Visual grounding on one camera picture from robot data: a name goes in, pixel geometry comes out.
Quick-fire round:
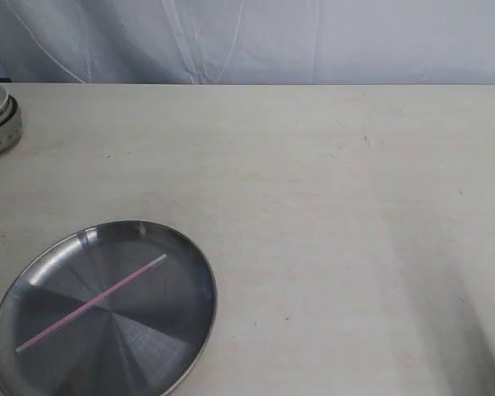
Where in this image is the pink straw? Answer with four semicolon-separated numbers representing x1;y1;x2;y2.
15;253;167;353

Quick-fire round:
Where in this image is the round stainless steel plate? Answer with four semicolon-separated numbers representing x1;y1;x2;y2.
0;220;218;395

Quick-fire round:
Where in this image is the white backdrop cloth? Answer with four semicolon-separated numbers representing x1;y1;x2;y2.
0;1;495;84

